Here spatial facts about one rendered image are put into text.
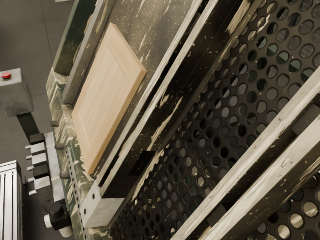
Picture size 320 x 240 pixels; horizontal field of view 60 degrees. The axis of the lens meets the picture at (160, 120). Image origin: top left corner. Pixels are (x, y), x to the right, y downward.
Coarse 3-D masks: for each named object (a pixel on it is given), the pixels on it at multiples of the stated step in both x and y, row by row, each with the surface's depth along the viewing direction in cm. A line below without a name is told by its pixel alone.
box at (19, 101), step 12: (0, 72) 127; (12, 72) 127; (0, 84) 120; (12, 84) 122; (24, 84) 128; (0, 96) 123; (12, 96) 125; (24, 96) 127; (12, 108) 129; (24, 108) 131
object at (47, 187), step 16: (32, 144) 119; (48, 144) 120; (32, 160) 111; (48, 160) 114; (48, 176) 106; (32, 192) 105; (48, 192) 105; (64, 192) 95; (64, 208) 98; (48, 224) 95; (64, 224) 97
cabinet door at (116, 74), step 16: (112, 32) 91; (112, 48) 89; (128, 48) 81; (96, 64) 98; (112, 64) 88; (128, 64) 79; (96, 80) 97; (112, 80) 86; (128, 80) 78; (80, 96) 106; (96, 96) 95; (112, 96) 85; (128, 96) 77; (80, 112) 105; (96, 112) 93; (112, 112) 83; (80, 128) 102; (96, 128) 91; (112, 128) 82; (80, 144) 99; (96, 144) 89; (96, 160) 89
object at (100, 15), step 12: (108, 0) 97; (96, 12) 100; (108, 12) 99; (96, 24) 100; (84, 36) 106; (96, 36) 103; (84, 48) 104; (84, 60) 108; (72, 72) 112; (84, 72) 111; (72, 84) 112; (72, 96) 116
